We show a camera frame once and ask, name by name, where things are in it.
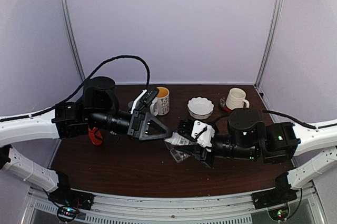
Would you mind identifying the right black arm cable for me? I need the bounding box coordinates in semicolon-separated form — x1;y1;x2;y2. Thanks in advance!
260;110;316;130

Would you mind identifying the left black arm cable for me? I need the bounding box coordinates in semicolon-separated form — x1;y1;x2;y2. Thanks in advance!
0;55;151;122

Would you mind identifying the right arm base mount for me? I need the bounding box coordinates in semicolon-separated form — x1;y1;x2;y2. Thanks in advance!
251;189;297;209

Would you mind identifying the red saucer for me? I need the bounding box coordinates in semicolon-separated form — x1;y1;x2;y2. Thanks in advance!
219;96;232;113

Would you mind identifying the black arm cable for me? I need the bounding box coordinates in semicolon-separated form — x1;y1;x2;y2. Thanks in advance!
0;55;151;122
260;110;316;130

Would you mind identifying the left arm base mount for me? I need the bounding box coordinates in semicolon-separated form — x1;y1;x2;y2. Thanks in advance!
48;188;94;210

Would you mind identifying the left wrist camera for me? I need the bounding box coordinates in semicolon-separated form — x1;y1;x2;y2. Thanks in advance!
130;88;159;116

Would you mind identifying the yellow-inside patterned mug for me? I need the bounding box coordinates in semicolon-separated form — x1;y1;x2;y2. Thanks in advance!
150;86;170;116

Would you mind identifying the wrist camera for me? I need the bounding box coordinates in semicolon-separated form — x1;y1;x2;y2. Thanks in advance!
130;88;159;116
177;119;216;149

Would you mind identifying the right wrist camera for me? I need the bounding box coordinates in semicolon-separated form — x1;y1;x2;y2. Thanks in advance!
177;119;216;149

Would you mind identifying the front aluminium rail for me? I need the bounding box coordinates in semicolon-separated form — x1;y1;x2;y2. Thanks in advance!
26;179;322;224

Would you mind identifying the right aluminium frame post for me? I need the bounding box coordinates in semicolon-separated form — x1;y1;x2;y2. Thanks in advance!
254;0;284;90

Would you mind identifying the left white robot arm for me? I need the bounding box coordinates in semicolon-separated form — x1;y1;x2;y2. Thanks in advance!
1;76;173;205

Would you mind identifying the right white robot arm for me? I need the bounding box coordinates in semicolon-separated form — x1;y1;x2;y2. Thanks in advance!
168;108;336;204

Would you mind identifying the white scalloped dish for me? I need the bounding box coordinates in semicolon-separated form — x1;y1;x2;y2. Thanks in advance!
187;97;214;120

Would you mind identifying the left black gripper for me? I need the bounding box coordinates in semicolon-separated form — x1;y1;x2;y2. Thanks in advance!
87;108;173;143

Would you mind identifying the cream ribbed mug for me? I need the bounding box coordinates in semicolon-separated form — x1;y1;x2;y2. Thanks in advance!
226;87;250;110

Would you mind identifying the clear plastic pill organizer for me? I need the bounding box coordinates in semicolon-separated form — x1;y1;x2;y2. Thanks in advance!
165;141;190;163

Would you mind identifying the aluminium frame post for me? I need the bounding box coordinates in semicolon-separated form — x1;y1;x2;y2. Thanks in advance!
254;0;284;90
60;0;85;82

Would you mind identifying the left aluminium frame post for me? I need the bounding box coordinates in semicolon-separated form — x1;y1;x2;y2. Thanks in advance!
60;0;85;82

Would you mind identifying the small white bottle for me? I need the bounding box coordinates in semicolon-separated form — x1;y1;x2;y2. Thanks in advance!
164;132;194;146

